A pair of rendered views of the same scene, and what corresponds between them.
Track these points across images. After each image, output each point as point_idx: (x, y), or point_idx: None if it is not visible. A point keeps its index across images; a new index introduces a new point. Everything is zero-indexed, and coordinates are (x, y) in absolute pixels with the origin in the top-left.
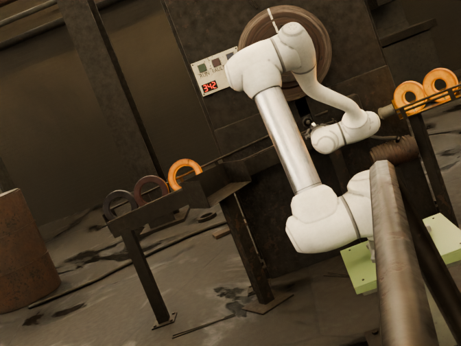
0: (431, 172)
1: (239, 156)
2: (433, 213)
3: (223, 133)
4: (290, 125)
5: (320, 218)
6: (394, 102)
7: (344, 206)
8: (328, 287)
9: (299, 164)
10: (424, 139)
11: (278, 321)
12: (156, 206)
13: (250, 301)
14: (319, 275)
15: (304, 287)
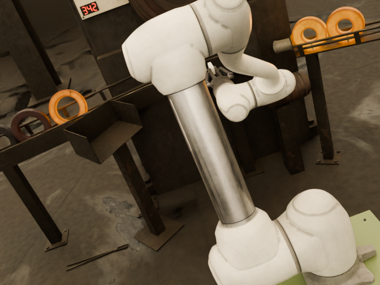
0: (319, 108)
1: (125, 86)
2: (307, 133)
3: (107, 61)
4: (219, 139)
5: (258, 264)
6: (292, 38)
7: (286, 247)
8: (218, 220)
9: (230, 192)
10: (318, 78)
11: (174, 266)
12: (38, 141)
13: (140, 225)
14: (205, 199)
15: (193, 215)
